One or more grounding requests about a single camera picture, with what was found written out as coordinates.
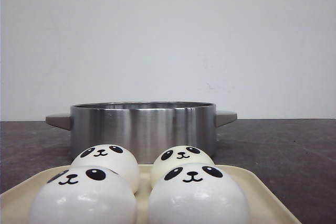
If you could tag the cream plastic tray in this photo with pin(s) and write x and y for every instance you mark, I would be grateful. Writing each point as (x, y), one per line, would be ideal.
(265, 207)

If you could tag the panda bun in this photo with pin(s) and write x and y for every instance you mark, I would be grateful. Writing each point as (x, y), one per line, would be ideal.
(113, 157)
(197, 193)
(175, 156)
(85, 194)

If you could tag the stainless steel steamer pot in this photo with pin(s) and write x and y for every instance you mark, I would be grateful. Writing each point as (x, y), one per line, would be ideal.
(144, 128)

